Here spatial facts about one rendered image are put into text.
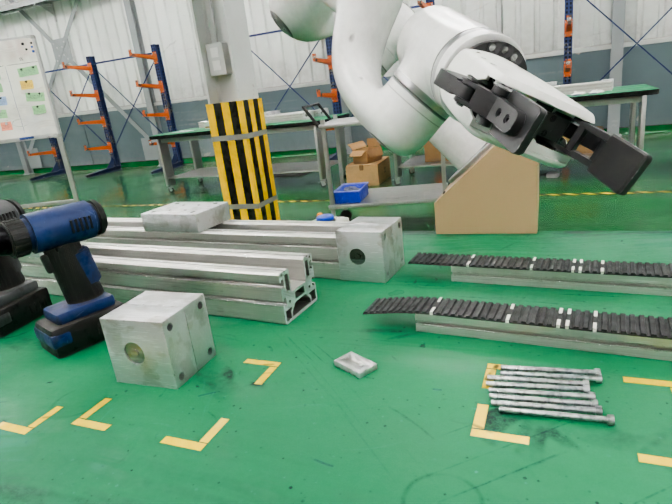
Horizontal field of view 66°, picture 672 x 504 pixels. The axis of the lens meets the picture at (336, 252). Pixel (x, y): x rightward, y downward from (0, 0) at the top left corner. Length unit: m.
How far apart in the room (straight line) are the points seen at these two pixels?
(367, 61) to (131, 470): 0.51
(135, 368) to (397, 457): 0.37
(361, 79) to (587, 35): 7.76
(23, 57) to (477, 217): 5.65
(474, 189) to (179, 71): 9.72
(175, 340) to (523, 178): 0.76
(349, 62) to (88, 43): 11.51
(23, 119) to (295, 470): 6.06
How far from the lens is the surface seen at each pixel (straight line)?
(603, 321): 0.71
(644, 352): 0.71
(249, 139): 4.05
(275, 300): 0.80
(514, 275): 0.88
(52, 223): 0.85
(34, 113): 6.35
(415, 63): 0.56
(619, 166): 0.42
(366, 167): 5.88
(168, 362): 0.69
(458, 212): 1.16
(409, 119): 0.56
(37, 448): 0.70
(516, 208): 1.15
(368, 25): 0.65
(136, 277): 0.99
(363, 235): 0.90
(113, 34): 11.59
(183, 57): 10.53
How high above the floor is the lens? 1.12
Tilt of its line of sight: 18 degrees down
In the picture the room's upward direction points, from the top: 7 degrees counter-clockwise
